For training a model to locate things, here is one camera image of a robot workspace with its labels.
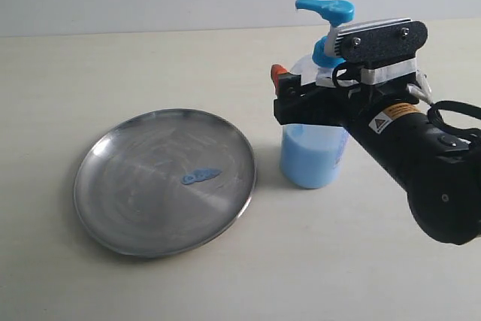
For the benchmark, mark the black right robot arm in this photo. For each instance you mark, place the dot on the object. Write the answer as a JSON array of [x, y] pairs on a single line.
[[436, 165]]

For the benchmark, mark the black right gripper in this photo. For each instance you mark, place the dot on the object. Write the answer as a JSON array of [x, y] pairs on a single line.
[[386, 109]]

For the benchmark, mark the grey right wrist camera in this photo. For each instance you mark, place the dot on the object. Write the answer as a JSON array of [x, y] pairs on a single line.
[[377, 51]]

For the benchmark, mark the blue soap pump bottle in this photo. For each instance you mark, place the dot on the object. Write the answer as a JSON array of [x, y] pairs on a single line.
[[310, 155]]

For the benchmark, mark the round stainless steel plate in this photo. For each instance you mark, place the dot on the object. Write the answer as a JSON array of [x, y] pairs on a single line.
[[127, 192]]

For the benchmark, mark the blue soap blob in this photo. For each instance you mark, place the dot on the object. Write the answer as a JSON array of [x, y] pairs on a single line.
[[200, 175]]

